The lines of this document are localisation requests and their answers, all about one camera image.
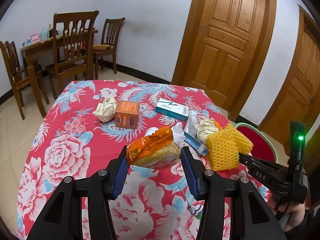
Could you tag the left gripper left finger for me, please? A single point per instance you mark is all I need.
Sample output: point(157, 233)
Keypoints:
point(61, 216)

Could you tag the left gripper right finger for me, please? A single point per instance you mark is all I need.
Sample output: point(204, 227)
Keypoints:
point(251, 218)

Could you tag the yellow foam fruit net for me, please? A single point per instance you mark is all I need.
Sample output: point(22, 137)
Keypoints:
point(225, 146)

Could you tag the light blue plastic piece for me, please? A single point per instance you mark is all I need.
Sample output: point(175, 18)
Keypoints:
point(195, 144)

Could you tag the orange biscuit packet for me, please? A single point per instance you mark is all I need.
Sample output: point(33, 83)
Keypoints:
point(155, 151)

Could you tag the person's right hand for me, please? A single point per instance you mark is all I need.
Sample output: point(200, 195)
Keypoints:
point(295, 209)

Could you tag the red bucket green rim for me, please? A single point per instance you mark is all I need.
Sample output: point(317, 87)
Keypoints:
point(262, 147)

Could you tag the right wooden door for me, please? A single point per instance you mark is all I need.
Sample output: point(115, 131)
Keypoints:
point(298, 98)

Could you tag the wooden door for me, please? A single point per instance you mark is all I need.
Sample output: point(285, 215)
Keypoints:
point(298, 98)
point(223, 49)

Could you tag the red floral tablecloth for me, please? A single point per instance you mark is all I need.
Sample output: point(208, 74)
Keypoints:
point(71, 141)

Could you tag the white tissue under net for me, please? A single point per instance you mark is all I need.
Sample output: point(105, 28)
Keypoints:
point(177, 132)

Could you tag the clear plastic wrapper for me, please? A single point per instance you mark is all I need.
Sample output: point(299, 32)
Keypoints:
point(192, 123)

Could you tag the crumpled tissue behind box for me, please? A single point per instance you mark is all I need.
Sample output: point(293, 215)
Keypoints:
point(105, 111)

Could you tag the small orange box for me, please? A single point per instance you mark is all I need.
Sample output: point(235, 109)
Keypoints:
point(127, 114)

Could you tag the teal white carton box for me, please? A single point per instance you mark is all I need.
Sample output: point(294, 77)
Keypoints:
point(172, 109)

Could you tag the near-left wooden chair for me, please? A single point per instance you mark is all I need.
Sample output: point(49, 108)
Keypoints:
point(18, 77)

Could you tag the left wooden door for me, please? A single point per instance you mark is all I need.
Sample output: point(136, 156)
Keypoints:
point(223, 49)

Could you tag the wooden dining table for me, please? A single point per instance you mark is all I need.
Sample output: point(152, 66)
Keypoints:
point(30, 53)

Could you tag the yellow seat cushion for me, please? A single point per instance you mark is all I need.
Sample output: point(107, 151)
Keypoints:
point(102, 47)

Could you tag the items on dining table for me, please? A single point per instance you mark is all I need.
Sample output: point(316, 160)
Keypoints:
point(46, 34)

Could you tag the middle wooden chair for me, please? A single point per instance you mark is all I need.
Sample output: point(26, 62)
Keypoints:
point(72, 47)

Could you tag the far wooden chair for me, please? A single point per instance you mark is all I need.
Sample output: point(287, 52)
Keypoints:
point(110, 36)

